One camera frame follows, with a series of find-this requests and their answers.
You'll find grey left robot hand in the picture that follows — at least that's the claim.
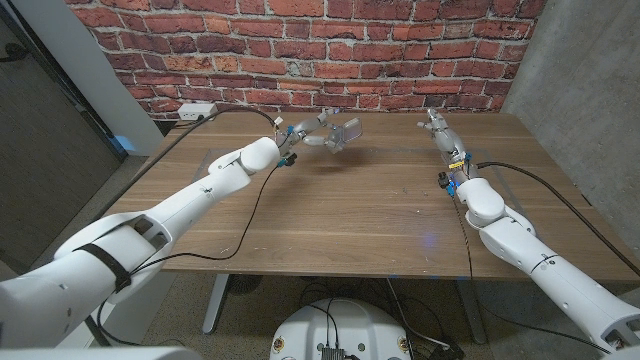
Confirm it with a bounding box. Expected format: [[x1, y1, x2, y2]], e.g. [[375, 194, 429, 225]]
[[273, 108, 335, 150]]

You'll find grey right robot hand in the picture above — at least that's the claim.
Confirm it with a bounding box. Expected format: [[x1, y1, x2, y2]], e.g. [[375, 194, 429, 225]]
[[417, 107, 475, 177]]

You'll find silver hinged metal tin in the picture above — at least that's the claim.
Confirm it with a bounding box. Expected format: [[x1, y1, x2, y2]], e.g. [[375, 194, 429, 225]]
[[327, 117, 364, 154]]

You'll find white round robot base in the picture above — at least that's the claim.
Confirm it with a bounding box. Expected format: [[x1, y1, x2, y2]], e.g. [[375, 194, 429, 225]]
[[269, 298, 414, 360]]

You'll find printed red brick backdrop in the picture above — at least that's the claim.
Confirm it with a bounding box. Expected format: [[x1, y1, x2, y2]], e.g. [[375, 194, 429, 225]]
[[64, 0, 549, 121]]

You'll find white power strip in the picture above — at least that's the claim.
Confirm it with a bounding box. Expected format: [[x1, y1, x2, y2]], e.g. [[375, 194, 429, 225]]
[[177, 102, 219, 122]]

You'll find black round fan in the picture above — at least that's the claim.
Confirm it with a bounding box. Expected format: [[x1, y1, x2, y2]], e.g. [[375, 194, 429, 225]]
[[227, 273, 264, 296]]

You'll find grey table leg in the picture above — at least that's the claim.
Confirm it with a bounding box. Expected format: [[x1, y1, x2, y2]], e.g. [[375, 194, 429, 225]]
[[202, 273, 231, 335], [457, 279, 489, 345]]

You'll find black power adapter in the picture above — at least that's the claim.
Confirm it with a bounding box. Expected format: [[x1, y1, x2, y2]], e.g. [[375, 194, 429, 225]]
[[428, 339, 466, 360]]

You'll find dark grey door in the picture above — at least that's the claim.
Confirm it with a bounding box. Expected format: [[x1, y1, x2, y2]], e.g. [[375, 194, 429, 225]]
[[0, 0, 126, 276]]

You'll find white robot torso edge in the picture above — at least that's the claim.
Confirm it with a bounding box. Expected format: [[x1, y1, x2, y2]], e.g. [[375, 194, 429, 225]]
[[0, 347, 204, 360]]

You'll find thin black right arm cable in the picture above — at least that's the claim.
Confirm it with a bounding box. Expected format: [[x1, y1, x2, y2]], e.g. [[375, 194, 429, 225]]
[[451, 195, 612, 355]]

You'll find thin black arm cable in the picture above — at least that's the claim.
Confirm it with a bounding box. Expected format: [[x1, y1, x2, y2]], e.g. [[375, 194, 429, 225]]
[[451, 195, 612, 355], [94, 166, 280, 347]]

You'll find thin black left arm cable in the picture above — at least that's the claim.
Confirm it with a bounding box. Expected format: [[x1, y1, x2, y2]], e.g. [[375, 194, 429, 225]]
[[94, 166, 280, 347]]

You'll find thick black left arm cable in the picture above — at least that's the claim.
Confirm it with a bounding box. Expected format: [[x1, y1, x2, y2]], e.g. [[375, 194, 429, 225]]
[[97, 106, 280, 221]]

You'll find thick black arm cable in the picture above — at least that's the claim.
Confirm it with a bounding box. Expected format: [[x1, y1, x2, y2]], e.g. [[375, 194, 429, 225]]
[[477, 161, 640, 277], [97, 106, 280, 221]]

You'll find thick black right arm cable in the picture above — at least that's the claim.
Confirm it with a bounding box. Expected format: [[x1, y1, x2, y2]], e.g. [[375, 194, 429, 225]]
[[477, 161, 640, 277]]

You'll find white floor cable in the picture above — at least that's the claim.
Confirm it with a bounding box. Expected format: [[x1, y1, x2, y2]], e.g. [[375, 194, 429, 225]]
[[385, 277, 451, 350]]

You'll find thin black base cable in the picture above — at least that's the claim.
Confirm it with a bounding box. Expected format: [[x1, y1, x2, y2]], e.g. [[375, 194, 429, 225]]
[[305, 302, 342, 349]]

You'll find black hanging arm cable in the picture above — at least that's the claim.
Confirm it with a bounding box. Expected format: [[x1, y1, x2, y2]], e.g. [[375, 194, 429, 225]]
[[83, 313, 112, 348]]

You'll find black door handle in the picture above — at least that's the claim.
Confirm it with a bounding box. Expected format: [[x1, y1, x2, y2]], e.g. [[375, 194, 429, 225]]
[[0, 42, 29, 64]]

